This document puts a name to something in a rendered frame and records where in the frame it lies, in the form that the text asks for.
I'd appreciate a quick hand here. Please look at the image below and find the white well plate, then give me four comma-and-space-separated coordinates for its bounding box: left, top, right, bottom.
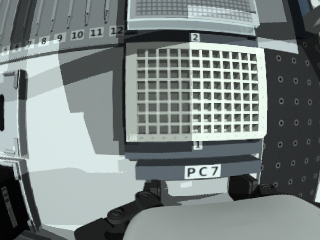
125, 42, 267, 142
127, 0, 260, 36

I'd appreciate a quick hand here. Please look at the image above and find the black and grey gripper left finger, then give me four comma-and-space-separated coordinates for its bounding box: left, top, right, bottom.
74, 179, 164, 240

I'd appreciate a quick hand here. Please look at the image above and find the dark grey perforated base plate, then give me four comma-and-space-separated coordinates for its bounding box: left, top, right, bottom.
259, 33, 320, 202

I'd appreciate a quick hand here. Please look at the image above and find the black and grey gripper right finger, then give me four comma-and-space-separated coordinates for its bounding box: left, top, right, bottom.
228, 174, 320, 208

